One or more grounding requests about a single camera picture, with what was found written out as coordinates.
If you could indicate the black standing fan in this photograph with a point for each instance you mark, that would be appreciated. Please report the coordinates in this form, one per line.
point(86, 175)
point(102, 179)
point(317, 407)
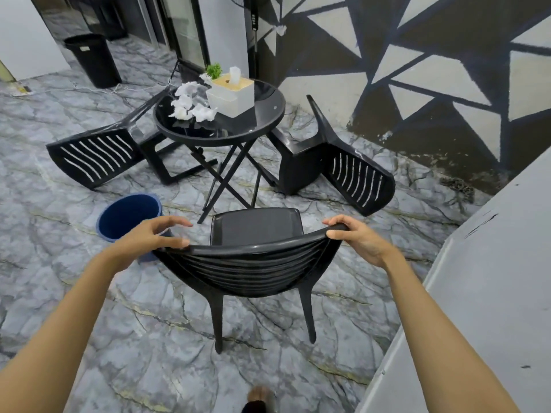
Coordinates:
point(254, 25)

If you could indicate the small green potted plant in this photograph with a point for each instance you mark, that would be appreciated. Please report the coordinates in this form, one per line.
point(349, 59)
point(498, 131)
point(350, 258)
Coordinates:
point(214, 71)

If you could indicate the round black glass table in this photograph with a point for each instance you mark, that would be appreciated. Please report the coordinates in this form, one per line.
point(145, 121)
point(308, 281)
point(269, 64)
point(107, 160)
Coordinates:
point(262, 109)

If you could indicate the black plastic chair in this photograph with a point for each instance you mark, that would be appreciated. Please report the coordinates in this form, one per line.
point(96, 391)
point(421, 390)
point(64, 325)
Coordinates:
point(254, 262)
point(97, 156)
point(357, 176)

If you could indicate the white tissue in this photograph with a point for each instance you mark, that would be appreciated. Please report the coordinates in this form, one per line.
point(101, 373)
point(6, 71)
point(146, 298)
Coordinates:
point(235, 75)

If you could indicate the person's left thumb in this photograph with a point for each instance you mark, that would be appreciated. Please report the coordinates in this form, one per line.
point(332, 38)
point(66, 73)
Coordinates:
point(174, 243)

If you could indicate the white artificial flowers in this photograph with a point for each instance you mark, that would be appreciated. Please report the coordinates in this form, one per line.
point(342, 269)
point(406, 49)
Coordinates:
point(187, 105)

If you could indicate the glass door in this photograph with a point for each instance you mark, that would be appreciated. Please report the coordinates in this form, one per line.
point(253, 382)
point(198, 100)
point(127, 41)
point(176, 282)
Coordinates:
point(183, 25)

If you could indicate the blue plastic bucket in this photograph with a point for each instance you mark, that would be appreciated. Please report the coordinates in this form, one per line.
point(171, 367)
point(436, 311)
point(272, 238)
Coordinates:
point(125, 215)

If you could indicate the paper scrap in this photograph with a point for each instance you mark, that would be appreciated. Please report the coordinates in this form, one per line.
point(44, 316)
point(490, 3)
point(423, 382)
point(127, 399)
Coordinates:
point(20, 89)

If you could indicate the person's foot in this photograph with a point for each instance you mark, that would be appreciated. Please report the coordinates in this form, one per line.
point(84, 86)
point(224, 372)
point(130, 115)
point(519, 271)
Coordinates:
point(261, 400)

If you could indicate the black trash bin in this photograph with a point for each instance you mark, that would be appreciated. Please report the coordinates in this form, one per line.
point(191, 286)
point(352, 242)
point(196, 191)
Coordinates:
point(95, 60)

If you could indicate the person's right hand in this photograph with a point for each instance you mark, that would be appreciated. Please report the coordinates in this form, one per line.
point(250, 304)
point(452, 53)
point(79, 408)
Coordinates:
point(361, 240)

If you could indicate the person's right forearm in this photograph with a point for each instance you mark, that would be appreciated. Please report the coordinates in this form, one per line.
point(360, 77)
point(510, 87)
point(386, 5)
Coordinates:
point(434, 335)

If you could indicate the person's left forearm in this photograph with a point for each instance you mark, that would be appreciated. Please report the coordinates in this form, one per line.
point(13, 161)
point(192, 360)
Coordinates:
point(56, 335)

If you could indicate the white tissue box wooden lid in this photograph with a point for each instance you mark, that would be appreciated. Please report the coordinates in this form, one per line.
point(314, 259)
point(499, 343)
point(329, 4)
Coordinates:
point(230, 101)

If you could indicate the person's right thumb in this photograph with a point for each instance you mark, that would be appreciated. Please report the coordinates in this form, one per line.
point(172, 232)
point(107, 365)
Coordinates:
point(335, 234)

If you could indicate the person's left hand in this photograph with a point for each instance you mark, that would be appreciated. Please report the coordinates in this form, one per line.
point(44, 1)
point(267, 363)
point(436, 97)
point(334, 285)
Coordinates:
point(140, 240)

